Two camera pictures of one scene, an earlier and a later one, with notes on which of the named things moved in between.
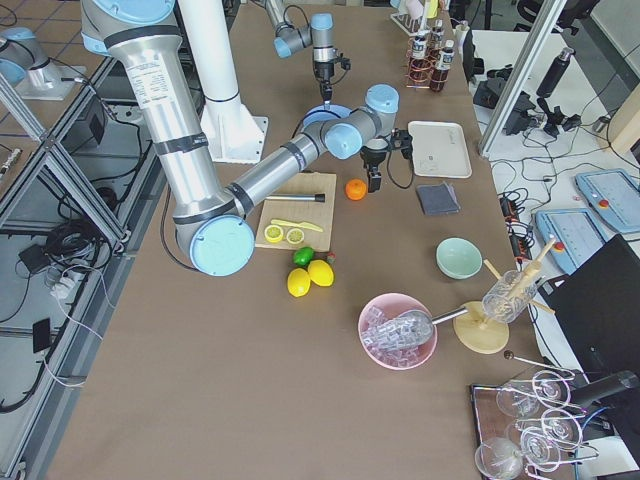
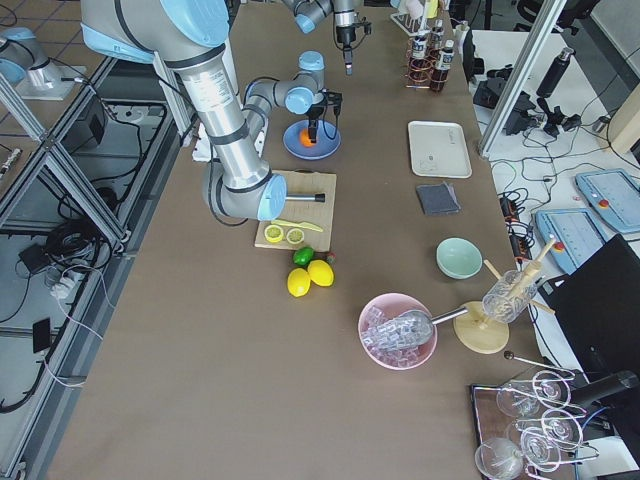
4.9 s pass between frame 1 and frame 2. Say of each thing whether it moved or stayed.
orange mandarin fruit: moved
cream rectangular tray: stayed
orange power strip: stayed
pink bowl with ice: stayed
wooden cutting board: stayed
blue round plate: moved
